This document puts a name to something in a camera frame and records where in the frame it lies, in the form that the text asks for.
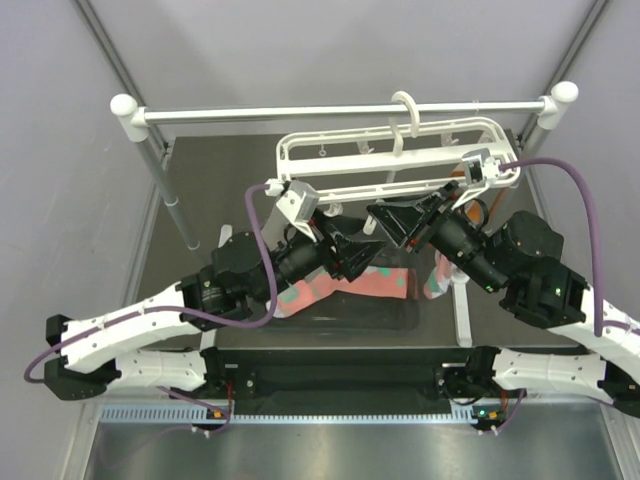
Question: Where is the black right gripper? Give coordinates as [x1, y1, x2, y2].
[366, 180, 509, 295]

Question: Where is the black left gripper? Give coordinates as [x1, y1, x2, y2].
[252, 209, 388, 306]

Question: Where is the orange beige sock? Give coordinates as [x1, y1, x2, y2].
[462, 189, 507, 226]

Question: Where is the pink patterned sock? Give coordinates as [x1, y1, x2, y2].
[423, 251, 463, 300]
[274, 267, 409, 319]

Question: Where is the white plastic clip hanger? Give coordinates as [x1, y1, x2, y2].
[265, 91, 520, 230]

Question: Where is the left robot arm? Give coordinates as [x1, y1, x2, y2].
[43, 212, 386, 401]

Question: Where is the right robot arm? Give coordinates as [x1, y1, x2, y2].
[367, 181, 639, 417]

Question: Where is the clear plastic bin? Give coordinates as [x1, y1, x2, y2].
[267, 245, 420, 334]

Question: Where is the silver clothes rack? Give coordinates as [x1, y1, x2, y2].
[109, 80, 580, 346]

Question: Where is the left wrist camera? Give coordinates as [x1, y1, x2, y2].
[276, 180, 320, 242]

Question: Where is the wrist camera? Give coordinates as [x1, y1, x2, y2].
[276, 180, 320, 242]
[452, 148, 500, 210]

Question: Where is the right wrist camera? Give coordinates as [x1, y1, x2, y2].
[452, 148, 500, 210]

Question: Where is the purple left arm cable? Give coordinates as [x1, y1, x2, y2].
[23, 183, 289, 384]

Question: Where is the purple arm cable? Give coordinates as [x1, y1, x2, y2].
[497, 157, 606, 339]
[23, 183, 289, 384]

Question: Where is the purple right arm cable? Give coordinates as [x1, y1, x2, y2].
[497, 157, 606, 339]

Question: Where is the grey cable duct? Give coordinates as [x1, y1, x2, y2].
[100, 404, 505, 426]

